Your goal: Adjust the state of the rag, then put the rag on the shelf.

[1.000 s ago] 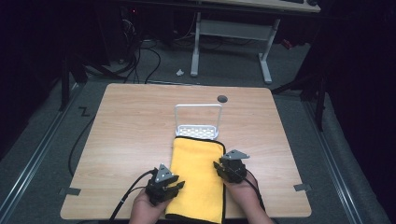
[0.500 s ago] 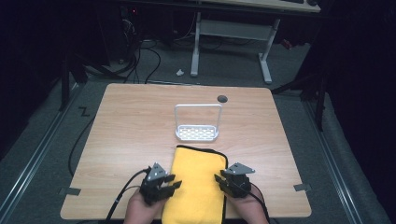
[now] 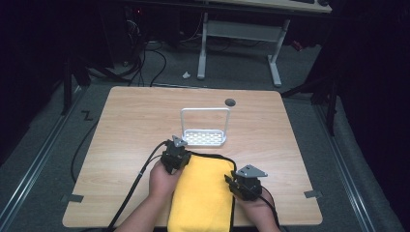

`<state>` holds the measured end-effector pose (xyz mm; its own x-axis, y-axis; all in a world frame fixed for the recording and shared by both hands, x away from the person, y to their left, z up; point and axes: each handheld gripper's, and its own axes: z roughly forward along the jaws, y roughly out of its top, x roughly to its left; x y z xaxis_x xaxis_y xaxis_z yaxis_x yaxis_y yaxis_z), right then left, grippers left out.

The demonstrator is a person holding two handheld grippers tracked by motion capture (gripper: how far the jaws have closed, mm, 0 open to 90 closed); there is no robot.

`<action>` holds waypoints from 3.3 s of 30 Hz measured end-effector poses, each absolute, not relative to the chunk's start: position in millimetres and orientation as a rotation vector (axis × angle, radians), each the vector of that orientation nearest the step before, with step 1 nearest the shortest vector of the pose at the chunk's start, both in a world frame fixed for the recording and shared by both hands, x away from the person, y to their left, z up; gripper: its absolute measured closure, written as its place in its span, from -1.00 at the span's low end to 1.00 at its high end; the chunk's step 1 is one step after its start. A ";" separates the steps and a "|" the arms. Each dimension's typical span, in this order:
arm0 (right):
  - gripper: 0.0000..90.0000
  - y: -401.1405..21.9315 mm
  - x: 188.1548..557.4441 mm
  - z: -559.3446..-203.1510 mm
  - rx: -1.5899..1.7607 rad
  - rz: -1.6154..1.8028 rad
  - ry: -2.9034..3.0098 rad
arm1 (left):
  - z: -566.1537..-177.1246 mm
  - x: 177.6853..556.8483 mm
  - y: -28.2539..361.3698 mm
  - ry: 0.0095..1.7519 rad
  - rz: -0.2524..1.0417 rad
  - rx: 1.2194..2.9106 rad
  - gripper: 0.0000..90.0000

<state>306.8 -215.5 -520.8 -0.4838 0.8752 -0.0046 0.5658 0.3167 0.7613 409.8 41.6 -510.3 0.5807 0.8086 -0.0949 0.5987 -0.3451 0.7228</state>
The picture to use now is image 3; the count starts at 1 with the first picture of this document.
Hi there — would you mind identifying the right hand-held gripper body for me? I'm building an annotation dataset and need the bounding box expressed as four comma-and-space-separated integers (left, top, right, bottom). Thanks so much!
232, 164, 269, 202

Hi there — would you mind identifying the grey tape piece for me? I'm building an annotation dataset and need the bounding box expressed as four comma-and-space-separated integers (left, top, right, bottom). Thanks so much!
303, 189, 323, 199
60, 193, 85, 204

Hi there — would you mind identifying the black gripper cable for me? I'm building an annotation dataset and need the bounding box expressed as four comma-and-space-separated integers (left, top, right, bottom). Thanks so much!
258, 185, 282, 232
104, 140, 169, 232

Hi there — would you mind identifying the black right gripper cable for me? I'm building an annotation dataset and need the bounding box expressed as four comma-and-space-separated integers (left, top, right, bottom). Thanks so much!
258, 185, 282, 232

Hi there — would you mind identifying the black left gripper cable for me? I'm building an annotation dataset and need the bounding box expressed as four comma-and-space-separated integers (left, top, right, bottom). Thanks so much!
104, 140, 169, 232

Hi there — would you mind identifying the yellow and grey cloth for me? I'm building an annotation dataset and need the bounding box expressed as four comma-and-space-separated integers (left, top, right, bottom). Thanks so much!
166, 150, 237, 232

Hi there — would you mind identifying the white wire rack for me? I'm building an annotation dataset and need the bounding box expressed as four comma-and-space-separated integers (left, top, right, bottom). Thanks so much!
179, 106, 232, 148

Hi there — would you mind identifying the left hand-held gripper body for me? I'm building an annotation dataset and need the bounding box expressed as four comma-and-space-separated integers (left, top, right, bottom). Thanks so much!
161, 134, 192, 175

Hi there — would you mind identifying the black floor cable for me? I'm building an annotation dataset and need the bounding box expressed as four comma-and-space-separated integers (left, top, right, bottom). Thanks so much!
70, 120, 100, 184

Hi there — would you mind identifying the black metal stand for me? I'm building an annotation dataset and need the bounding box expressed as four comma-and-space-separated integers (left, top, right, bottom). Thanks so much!
280, 72, 340, 137
60, 55, 92, 116

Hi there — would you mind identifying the metal floor rail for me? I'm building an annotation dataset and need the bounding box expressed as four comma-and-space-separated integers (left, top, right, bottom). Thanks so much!
313, 103, 377, 232
0, 86, 85, 224

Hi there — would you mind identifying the white-legged desk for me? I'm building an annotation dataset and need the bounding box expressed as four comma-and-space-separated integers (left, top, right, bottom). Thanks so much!
196, 0, 334, 89

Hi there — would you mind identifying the person's right hand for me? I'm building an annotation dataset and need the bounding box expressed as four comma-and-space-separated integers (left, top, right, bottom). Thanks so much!
236, 188, 276, 218

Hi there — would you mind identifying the bundle of black cables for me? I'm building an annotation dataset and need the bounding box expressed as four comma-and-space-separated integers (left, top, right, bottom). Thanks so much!
122, 13, 168, 88

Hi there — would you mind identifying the person's left hand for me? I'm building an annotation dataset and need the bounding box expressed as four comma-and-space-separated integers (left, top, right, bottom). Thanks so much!
148, 159, 184, 200

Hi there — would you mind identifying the dark computer tower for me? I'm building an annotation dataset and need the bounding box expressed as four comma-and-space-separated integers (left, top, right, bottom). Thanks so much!
104, 4, 148, 67

